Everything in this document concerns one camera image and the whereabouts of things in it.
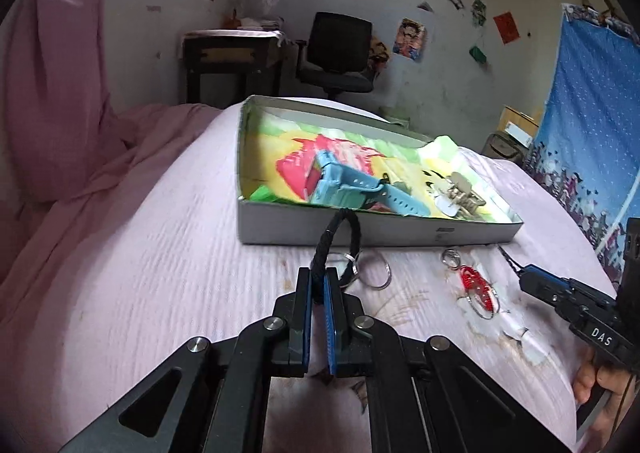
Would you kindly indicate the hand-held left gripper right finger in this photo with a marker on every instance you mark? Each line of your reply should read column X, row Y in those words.
column 331, row 328

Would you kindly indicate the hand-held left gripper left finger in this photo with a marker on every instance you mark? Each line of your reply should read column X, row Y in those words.
column 305, row 318

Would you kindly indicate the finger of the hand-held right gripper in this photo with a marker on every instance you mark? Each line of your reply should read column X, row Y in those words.
column 550, row 275
column 547, row 295

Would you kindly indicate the grey cardboard box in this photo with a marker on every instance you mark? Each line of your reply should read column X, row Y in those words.
column 300, row 228

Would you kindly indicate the beige hair claw clip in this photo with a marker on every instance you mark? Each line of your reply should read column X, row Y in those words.
column 460, row 193

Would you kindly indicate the blue smartwatch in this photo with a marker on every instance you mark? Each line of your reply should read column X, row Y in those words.
column 345, row 183

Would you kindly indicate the person's right hand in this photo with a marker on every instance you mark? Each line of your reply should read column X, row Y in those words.
column 595, row 378

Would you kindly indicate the blue printed fabric wardrobe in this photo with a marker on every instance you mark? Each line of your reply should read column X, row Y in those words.
column 590, row 123

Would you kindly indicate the colourful paper box lining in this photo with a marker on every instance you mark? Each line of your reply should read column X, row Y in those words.
column 280, row 158

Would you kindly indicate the green hanging pouch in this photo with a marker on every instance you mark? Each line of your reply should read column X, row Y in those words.
column 478, row 54

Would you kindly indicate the red diamond paper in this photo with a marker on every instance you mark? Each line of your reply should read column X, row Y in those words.
column 507, row 28

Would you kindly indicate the dark wooden desk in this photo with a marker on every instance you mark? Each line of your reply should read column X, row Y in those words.
column 225, row 53

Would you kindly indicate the black office chair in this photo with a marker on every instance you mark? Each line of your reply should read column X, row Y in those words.
column 340, row 40

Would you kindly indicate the stack of books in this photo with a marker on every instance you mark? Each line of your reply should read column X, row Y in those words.
column 255, row 24

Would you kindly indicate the pink curtain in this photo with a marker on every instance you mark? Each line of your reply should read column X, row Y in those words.
column 55, row 83

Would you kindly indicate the red cartoon wall sticker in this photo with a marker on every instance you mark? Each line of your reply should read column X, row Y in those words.
column 378, row 55

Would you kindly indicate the tall wall photo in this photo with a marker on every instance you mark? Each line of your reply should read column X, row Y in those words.
column 478, row 12

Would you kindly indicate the cartoon wall poster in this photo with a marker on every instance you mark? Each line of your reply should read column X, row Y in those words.
column 410, row 39

